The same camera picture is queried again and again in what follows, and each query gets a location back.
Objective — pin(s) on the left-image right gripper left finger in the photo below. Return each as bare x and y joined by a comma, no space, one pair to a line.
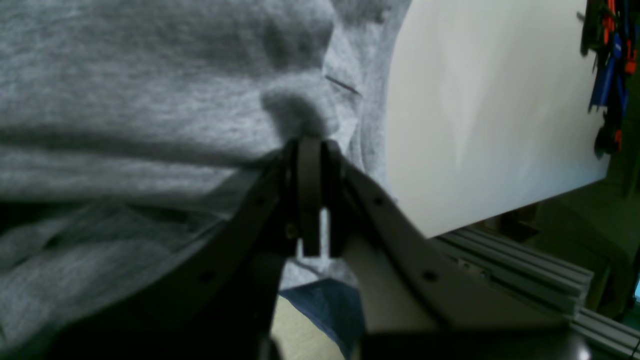
218,304

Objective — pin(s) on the aluminium frame rail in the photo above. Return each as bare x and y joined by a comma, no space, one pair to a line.
541,280

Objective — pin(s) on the left-image right gripper right finger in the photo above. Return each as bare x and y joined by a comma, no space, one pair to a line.
417,303

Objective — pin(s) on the blue-grey flat pad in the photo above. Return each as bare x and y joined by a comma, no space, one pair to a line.
334,307

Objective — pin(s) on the orange and blue tools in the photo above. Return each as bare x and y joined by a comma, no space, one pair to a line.
610,29

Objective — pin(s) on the grey T-shirt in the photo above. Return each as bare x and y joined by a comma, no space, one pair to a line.
131,130

